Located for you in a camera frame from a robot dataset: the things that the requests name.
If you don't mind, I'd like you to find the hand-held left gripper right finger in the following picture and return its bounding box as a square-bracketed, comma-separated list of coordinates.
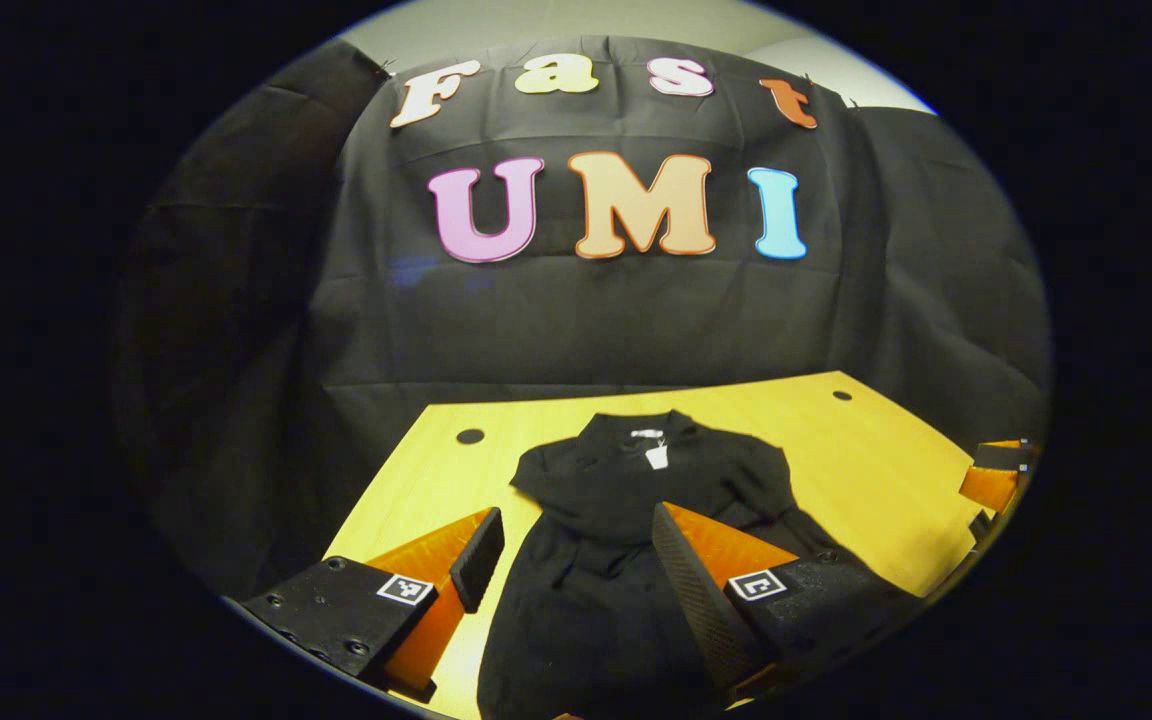
[651, 501, 925, 706]

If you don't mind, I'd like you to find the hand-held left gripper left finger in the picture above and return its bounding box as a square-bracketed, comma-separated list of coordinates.
[239, 506, 505, 703]

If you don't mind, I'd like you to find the black buttoned jacket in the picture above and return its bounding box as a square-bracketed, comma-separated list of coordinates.
[476, 408, 842, 720]

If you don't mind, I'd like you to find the black backdrop cloth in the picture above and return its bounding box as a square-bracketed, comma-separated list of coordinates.
[116, 35, 1052, 601]

